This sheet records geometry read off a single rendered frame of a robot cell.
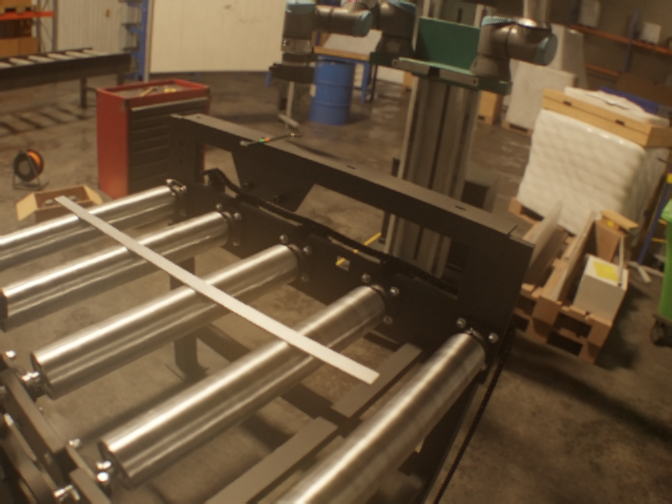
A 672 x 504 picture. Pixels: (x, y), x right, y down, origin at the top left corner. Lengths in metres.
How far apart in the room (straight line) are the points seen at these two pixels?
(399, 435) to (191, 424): 0.38
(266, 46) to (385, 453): 5.64
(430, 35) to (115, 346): 1.91
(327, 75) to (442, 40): 4.51
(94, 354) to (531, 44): 1.83
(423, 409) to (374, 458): 0.17
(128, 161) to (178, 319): 2.38
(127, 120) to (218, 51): 2.81
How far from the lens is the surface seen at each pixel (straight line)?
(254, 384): 0.99
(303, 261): 1.47
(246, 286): 1.30
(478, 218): 1.19
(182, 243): 1.51
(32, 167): 4.47
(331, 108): 6.85
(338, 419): 1.11
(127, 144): 3.42
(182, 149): 1.84
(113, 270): 1.39
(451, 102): 2.46
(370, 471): 0.87
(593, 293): 2.90
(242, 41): 6.08
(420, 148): 2.55
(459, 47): 2.35
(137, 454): 0.87
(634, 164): 4.25
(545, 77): 9.29
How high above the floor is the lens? 1.58
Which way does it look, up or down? 26 degrees down
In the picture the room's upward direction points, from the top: 7 degrees clockwise
